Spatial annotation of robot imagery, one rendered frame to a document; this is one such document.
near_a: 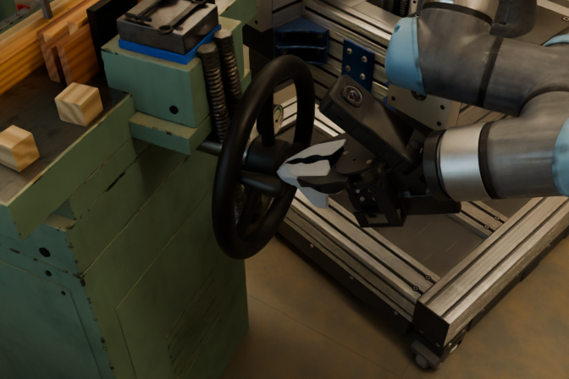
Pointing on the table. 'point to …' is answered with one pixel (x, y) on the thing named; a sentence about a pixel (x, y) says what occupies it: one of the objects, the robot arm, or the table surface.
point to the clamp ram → (107, 10)
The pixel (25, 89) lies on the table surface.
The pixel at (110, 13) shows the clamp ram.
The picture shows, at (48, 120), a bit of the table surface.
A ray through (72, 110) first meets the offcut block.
